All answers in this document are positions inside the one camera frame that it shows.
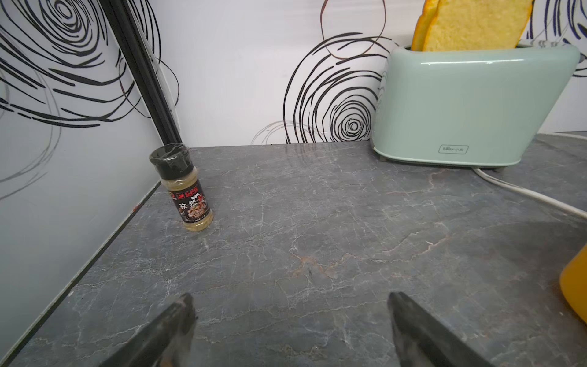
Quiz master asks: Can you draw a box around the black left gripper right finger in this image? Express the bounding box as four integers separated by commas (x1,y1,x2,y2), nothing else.
387,292,491,367

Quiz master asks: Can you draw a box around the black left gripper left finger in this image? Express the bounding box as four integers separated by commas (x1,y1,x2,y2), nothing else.
100,293,197,366

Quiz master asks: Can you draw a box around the yellow plastic storage box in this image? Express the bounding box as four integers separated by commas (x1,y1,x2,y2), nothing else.
559,246,587,323

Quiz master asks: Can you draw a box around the spice bottle black cap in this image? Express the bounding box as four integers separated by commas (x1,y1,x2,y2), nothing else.
148,143,215,232

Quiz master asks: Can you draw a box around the mint green toaster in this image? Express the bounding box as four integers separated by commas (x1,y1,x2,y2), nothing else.
371,41,581,168

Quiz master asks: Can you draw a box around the yellow toast slice front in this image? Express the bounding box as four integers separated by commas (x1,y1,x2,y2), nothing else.
419,0,533,52

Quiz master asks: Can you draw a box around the orange toast slice back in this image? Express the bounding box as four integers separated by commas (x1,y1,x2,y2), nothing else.
411,0,439,51

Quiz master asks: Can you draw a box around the white toaster power cable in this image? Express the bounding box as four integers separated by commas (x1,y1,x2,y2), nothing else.
471,167,587,220

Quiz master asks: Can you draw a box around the black corner frame post left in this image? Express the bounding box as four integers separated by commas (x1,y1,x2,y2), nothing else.
99,0,182,145

